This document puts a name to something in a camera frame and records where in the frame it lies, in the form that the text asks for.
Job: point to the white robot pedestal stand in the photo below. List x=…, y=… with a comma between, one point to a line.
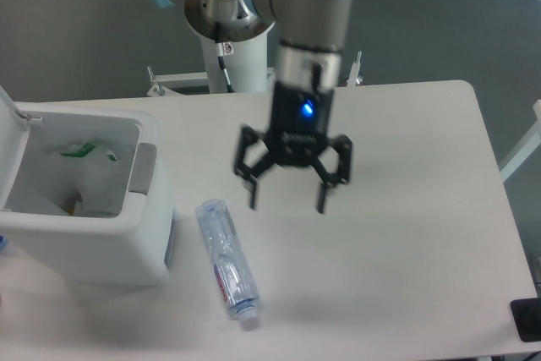
x=229, y=67

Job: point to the trash inside the can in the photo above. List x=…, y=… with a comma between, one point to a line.
x=74, y=205

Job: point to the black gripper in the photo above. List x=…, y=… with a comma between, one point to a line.
x=299, y=121

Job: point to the white plastic bag wrapper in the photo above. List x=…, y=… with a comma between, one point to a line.
x=99, y=173

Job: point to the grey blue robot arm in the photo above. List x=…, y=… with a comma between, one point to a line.
x=308, y=63

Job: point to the clear plastic water bottle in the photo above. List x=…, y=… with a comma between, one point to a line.
x=234, y=278

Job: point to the blue object at left edge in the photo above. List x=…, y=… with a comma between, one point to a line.
x=3, y=243

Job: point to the white frame at right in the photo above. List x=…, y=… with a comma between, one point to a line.
x=526, y=145

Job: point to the white trash can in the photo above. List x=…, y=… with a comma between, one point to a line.
x=131, y=248

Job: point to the black device at table edge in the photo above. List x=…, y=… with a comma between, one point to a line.
x=526, y=315

